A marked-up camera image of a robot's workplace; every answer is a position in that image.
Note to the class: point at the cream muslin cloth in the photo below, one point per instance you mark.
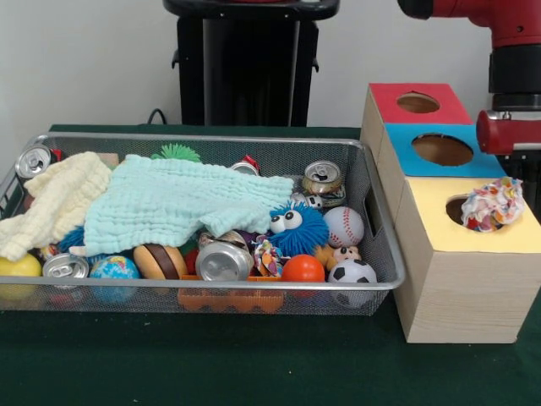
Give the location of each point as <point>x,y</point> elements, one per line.
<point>59,190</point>

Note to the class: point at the crushed silver can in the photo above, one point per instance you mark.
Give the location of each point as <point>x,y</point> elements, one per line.
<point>222,262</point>

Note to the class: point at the wooden box with three holes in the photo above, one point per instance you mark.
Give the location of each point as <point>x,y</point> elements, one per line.
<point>465,287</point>

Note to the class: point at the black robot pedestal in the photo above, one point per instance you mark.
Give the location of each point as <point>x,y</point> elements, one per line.
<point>236,63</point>

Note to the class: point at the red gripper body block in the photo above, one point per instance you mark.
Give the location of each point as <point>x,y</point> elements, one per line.
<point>498,135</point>

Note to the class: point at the light blue muslin cloth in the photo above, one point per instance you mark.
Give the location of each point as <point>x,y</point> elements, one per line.
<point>169,199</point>

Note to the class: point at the shallow metal mesh bin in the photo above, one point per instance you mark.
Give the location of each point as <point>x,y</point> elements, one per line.
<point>270,146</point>

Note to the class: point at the blue fuzzy toy with eyes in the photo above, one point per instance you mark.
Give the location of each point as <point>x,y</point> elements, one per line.
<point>304,237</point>

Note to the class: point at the colourful paper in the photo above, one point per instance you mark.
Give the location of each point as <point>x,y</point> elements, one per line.
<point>494,203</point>

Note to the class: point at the dark green tablecloth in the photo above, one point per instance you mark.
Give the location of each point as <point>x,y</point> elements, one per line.
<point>534,188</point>
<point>253,363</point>

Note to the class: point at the toy hamburger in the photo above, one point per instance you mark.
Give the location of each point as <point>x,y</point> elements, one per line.
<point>158,262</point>

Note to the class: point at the gold drink can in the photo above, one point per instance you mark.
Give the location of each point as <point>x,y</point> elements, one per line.
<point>321,182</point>

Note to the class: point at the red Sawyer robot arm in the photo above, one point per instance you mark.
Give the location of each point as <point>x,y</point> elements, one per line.
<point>515,25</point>

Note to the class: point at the white baseball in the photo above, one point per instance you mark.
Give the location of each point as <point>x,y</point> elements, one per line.
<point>344,228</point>

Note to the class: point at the orange ball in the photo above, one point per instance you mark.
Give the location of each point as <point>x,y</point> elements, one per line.
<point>303,268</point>

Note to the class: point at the globe print ball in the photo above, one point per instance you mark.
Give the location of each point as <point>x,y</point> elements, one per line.
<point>114,268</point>

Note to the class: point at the black and white soccer ball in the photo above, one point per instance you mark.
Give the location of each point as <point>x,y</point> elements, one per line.
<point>353,270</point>

